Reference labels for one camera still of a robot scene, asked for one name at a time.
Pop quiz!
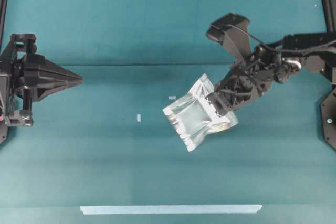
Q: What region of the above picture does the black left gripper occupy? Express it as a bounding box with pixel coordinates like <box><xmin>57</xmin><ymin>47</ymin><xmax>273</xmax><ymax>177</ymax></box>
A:
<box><xmin>1</xmin><ymin>34</ymin><xmax>83</xmax><ymax>126</ymax></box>

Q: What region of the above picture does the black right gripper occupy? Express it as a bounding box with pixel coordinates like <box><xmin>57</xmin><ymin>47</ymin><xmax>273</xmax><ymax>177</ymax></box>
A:
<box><xmin>206</xmin><ymin>48</ymin><xmax>278</xmax><ymax>116</ymax></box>

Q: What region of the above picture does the silver zip bag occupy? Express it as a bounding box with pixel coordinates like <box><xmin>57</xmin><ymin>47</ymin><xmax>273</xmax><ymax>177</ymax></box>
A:
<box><xmin>163</xmin><ymin>74</ymin><xmax>239</xmax><ymax>152</ymax></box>

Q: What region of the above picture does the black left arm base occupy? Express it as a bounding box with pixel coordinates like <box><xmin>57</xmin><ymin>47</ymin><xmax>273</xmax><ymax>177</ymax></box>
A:
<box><xmin>1</xmin><ymin>73</ymin><xmax>13</xmax><ymax>144</ymax></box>

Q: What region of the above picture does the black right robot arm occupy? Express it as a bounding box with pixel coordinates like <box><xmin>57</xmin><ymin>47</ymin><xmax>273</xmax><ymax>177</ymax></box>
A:
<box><xmin>206</xmin><ymin>33</ymin><xmax>335</xmax><ymax>116</ymax></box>

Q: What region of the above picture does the long light blue tape strip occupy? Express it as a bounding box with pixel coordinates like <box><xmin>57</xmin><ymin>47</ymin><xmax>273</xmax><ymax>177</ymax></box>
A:
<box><xmin>80</xmin><ymin>204</ymin><xmax>262</xmax><ymax>215</ymax></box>

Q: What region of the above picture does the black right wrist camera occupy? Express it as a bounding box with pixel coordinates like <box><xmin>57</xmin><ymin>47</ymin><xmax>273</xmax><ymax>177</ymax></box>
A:
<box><xmin>205</xmin><ymin>13</ymin><xmax>251</xmax><ymax>61</ymax></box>

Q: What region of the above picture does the black right camera cable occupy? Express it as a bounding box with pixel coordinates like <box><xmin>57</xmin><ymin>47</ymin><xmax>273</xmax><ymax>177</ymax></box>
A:
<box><xmin>225</xmin><ymin>23</ymin><xmax>286</xmax><ymax>51</ymax></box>

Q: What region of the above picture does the black left frame rail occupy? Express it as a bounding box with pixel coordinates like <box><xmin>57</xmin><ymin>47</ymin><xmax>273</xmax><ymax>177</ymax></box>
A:
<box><xmin>0</xmin><ymin>0</ymin><xmax>8</xmax><ymax>46</ymax></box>

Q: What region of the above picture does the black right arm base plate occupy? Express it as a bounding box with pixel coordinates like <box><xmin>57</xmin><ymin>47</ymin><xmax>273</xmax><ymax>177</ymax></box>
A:
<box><xmin>320</xmin><ymin>84</ymin><xmax>335</xmax><ymax>150</ymax></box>

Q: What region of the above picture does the black aluminium frame rail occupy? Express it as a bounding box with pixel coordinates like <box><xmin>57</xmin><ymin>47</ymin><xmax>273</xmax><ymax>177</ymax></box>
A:
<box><xmin>322</xmin><ymin>0</ymin><xmax>335</xmax><ymax>32</ymax></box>

